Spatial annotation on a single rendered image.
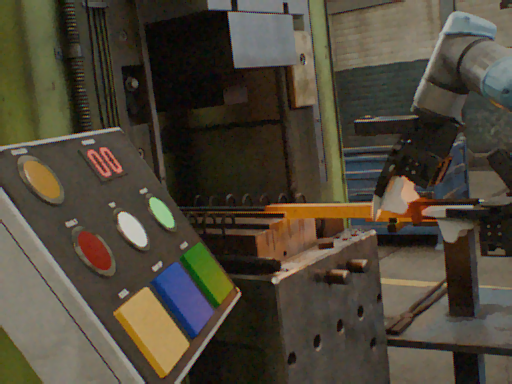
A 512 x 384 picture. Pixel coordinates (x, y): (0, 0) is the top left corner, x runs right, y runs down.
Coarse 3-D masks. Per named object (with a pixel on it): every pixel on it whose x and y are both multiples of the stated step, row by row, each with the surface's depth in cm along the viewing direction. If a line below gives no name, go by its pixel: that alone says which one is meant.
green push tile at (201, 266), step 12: (192, 252) 84; (204, 252) 88; (192, 264) 82; (204, 264) 85; (216, 264) 89; (192, 276) 82; (204, 276) 83; (216, 276) 86; (204, 288) 82; (216, 288) 84; (228, 288) 87; (216, 300) 82
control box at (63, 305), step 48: (48, 144) 72; (96, 144) 82; (0, 192) 59; (96, 192) 74; (144, 192) 85; (0, 240) 60; (48, 240) 61; (192, 240) 89; (0, 288) 61; (48, 288) 60; (96, 288) 63; (48, 336) 60; (96, 336) 59
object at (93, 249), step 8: (88, 232) 67; (80, 240) 65; (88, 240) 66; (96, 240) 67; (80, 248) 64; (88, 248) 65; (96, 248) 66; (104, 248) 68; (88, 256) 64; (96, 256) 65; (104, 256) 66; (96, 264) 64; (104, 264) 66
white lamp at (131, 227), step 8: (120, 216) 75; (128, 216) 76; (120, 224) 74; (128, 224) 75; (136, 224) 77; (128, 232) 74; (136, 232) 75; (144, 232) 78; (136, 240) 74; (144, 240) 76
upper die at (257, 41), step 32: (160, 32) 125; (192, 32) 120; (224, 32) 116; (256, 32) 122; (288, 32) 130; (160, 64) 126; (192, 64) 122; (224, 64) 117; (256, 64) 121; (288, 64) 130
